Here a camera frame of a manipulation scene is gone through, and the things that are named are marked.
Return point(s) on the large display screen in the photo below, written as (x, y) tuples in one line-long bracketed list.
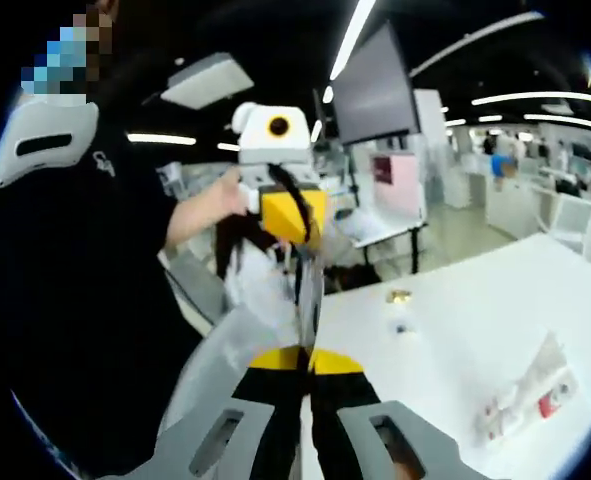
[(375, 85)]

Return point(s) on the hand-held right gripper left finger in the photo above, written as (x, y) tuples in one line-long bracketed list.
[(255, 420)]

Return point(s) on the short light strip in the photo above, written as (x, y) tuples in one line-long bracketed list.
[(228, 146), (160, 139)]

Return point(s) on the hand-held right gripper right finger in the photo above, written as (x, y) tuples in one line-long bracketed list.
[(355, 435)]

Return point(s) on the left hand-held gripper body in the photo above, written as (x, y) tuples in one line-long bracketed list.
[(255, 145)]

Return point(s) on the pink poster board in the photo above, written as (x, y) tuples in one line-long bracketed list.
[(400, 185)]

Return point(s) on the white skincare pump bottle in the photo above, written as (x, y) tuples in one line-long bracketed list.
[(550, 406)]

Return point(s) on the long light strip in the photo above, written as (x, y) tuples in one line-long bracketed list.
[(570, 122), (540, 98), (352, 37)]

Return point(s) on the gold foil packet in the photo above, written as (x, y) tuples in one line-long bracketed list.
[(397, 296)]

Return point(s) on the white chest device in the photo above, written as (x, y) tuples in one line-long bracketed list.
[(82, 125)]

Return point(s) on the person in black shirt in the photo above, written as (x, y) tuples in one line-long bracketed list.
[(75, 275)]

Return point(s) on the person's left hand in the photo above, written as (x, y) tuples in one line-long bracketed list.
[(222, 200)]

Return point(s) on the white standing desk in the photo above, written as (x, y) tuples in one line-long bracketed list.
[(380, 230)]

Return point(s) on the square light panel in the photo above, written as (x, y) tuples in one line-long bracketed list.
[(207, 80)]

